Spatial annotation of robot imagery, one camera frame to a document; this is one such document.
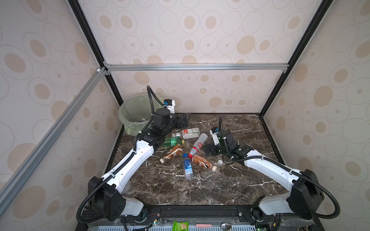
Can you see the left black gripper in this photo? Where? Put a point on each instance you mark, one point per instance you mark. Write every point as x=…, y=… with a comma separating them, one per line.
x=186, y=120

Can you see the diagonal aluminium rail left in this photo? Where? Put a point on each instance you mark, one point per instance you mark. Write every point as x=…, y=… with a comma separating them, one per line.
x=31, y=163

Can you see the black base frame rail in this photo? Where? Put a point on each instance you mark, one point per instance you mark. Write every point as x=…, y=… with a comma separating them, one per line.
x=161, y=218

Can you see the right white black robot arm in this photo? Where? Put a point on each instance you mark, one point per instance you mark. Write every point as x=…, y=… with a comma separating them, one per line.
x=305, y=197

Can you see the metal spoon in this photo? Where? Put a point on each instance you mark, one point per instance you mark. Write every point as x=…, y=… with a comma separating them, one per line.
x=226, y=226

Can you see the small blue label water bottle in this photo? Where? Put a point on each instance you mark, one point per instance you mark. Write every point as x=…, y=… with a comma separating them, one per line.
x=188, y=170

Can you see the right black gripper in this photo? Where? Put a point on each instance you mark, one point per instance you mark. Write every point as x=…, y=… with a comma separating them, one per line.
x=214, y=149

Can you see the clear bottle red green label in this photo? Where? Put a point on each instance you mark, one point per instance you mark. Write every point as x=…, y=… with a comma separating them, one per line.
x=187, y=134

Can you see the green Sprite bottle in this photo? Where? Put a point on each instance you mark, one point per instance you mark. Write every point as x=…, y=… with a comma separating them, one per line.
x=171, y=142

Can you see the brown coffee bottle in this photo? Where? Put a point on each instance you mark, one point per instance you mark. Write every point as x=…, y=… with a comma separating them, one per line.
x=174, y=152
x=196, y=159

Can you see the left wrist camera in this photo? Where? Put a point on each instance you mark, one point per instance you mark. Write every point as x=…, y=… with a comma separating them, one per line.
x=170, y=105

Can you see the clear crushed bottle white cap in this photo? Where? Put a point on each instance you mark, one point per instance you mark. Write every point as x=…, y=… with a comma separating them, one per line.
x=214, y=168

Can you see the brown coffee bottle left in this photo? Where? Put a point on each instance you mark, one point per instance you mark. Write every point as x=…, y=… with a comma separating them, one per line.
x=174, y=152

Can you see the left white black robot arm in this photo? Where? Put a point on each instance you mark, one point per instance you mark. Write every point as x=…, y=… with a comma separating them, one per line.
x=104, y=199

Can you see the green bin with plastic liner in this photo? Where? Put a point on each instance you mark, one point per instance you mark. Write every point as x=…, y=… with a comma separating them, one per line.
x=135, y=113

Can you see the green snack packet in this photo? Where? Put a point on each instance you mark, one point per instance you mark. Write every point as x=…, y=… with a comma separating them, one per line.
x=180, y=226

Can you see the horizontal aluminium rail back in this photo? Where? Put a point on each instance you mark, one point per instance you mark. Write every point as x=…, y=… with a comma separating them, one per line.
x=192, y=67

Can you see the pink handled tool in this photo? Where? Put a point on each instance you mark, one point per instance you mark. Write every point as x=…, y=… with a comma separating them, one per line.
x=199, y=225

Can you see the white milky bottle red label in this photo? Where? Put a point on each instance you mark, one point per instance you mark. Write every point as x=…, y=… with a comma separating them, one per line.
x=198, y=145

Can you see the brown coffee bottle right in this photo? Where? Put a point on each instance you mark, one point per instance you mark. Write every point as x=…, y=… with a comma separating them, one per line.
x=196, y=159

